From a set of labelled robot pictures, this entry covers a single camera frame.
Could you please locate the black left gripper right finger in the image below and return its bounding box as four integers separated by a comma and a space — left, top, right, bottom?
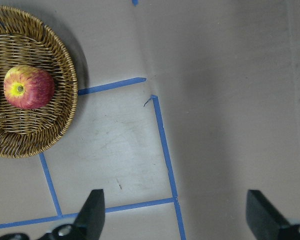
245, 189, 300, 240

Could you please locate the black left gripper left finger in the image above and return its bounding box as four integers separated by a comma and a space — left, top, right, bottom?
74, 189, 106, 240

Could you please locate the round wicker basket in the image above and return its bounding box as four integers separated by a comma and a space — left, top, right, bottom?
0, 5, 78, 158

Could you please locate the yellow-red apple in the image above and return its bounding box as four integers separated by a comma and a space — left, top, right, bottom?
3, 65, 55, 110

